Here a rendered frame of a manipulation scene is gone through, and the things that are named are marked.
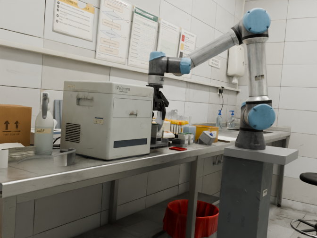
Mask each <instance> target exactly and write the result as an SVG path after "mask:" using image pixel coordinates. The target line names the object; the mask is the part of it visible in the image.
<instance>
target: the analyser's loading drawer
mask: <svg viewBox="0 0 317 238"><path fill-rule="evenodd" d="M157 146H165V147H168V139H167V138H162V137H161V138H156V137H151V140H150V147H157Z"/></svg>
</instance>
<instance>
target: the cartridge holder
mask: <svg viewBox="0 0 317 238"><path fill-rule="evenodd" d="M184 142H185V140H182V139H172V142H171V143H170V145H173V146H179V147H187V144H184Z"/></svg>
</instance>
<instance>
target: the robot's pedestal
mask: <svg viewBox="0 0 317 238"><path fill-rule="evenodd" d="M273 165H274V164H273V163H269V162H262V161H254V160H248V159H242V158H236V157H230V156H224V155H223V167H222V178H221V189H220V201H219V212H218V224H217V238H267V228H268V217H269V207H270V197H271V186H272V176H273Z"/></svg>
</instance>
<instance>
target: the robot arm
mask: <svg viewBox="0 0 317 238"><path fill-rule="evenodd" d="M270 24H271V17H270V15H269V13H268V12H267V11H266V10H264V9H262V8H253V9H251V10H249V11H247V12H246V13H245V14H244V16H243V18H242V19H241V20H240V21H239V22H238V23H237V24H236V25H235V26H233V27H231V28H230V29H229V31H228V32H227V33H225V34H223V35H222V36H220V37H218V38H216V39H214V40H212V41H211V42H209V43H207V44H205V45H203V46H202V47H200V48H198V49H196V50H195V51H193V52H191V53H189V54H187V55H186V56H184V57H182V58H179V57H166V53H165V52H162V51H152V52H151V53H150V58H149V72H148V85H146V86H149V87H153V88H154V94H153V109H152V110H153V111H158V112H157V117H156V118H155V122H156V123H157V124H158V131H160V130H161V128H162V126H163V123H164V120H165V116H166V108H165V107H168V106H169V101H168V100H167V99H166V97H165V96H164V94H163V93H162V92H161V91H159V89H160V88H163V84H164V74H165V73H172V74H173V75H175V76H177V77H179V76H182V75H184V74H189V73H190V70H191V69H193V68H195V67H197V66H198V65H200V64H202V63H204V62H206V61H207V60H209V59H211V58H213V57H215V56H217V55H218V54H220V53H222V52H224V51H226V50H228V49H230V48H231V47H233V46H235V45H236V46H239V45H241V44H243V43H244V44H245V45H246V56H247V73H248V90H249V97H248V99H247V100H246V101H245V102H243V103H242V105H241V117H240V130H239V134H238V136H237V139H236V141H235V147H238V148H243V149H252V150H265V149H266V143H265V139H264V135H263V130H264V129H267V128H269V127H271V126H272V125H273V123H274V121H275V111H274V109H273V108H272V99H271V98H270V97H269V96H268V86H267V59H266V41H267V40H268V39H269V34H268V29H269V27H270ZM153 117H154V112H152V118H153Z"/></svg>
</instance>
